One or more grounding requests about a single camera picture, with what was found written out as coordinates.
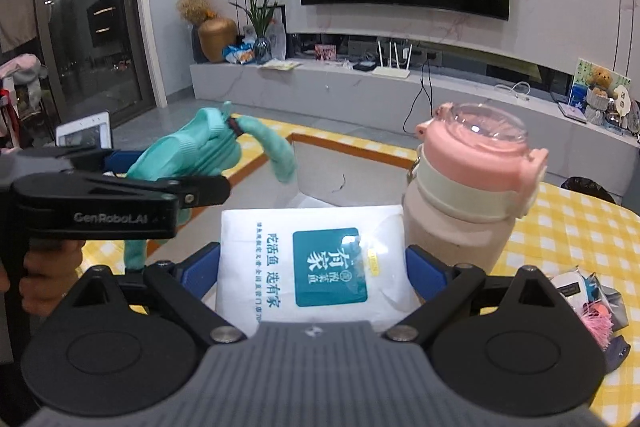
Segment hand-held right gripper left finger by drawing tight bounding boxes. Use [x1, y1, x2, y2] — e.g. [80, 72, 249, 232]
[74, 243, 247, 348]

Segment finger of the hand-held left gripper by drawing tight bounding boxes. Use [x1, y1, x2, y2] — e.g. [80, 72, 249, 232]
[176, 176, 232, 208]
[57, 147, 147, 178]

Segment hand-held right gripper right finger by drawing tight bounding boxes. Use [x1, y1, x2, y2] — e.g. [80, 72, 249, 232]
[382, 246, 567, 345]

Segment teal knit backpack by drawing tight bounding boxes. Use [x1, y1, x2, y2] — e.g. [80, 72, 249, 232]
[122, 101, 297, 273]

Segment white printed packet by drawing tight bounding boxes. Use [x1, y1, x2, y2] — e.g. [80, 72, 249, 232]
[214, 205, 424, 339]

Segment orange cardboard box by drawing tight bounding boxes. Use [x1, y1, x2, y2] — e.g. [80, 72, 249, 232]
[145, 133, 420, 266]

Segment pink tassel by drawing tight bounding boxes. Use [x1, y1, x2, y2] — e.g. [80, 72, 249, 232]
[579, 300, 615, 351]

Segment person's left hand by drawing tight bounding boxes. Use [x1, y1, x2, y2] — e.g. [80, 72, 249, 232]
[22, 240, 84, 316]

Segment pink water bottle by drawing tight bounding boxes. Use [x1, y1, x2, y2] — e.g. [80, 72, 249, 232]
[402, 102, 550, 279]

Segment white framed tablet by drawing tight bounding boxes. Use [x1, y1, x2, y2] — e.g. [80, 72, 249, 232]
[55, 110, 112, 148]

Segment blue snack bag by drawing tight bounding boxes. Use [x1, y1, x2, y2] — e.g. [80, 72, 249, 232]
[222, 41, 256, 66]

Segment small black white packet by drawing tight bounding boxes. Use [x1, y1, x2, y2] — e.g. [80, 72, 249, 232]
[549, 270, 586, 306]

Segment yellow paper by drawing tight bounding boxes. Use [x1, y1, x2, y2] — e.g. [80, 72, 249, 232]
[259, 59, 302, 72]

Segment gold vase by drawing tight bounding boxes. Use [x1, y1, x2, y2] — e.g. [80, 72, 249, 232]
[198, 17, 238, 64]

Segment yellow checked tablecloth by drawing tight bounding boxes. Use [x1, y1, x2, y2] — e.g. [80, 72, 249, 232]
[80, 114, 640, 427]

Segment glass sliding door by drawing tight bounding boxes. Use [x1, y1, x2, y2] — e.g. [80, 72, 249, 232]
[0, 0, 168, 135]

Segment white marble tv console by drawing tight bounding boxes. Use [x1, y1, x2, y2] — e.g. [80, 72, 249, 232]
[189, 51, 640, 208]

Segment dried flowers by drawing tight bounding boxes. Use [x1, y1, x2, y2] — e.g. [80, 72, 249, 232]
[175, 0, 217, 26]

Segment green plant in glass vase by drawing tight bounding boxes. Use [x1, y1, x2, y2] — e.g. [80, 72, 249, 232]
[228, 0, 290, 64]

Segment grey trash bin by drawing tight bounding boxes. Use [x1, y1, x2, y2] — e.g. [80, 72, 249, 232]
[559, 176, 617, 206]

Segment white router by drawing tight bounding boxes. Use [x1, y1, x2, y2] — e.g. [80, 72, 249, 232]
[372, 40, 412, 80]

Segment green picture board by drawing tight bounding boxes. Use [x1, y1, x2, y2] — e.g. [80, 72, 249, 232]
[569, 57, 632, 108]

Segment brown teddy bear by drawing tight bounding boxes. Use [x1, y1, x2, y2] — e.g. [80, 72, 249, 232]
[587, 67, 614, 100]

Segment white round fan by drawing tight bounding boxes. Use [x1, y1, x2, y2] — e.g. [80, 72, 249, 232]
[612, 84, 632, 118]

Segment black cable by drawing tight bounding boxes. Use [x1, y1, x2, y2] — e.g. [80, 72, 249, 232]
[402, 56, 436, 136]

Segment black picture frame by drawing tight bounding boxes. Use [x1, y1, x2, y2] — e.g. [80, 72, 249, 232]
[259, 4, 287, 60]

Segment white cable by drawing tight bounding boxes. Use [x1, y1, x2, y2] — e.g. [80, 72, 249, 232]
[494, 81, 531, 102]

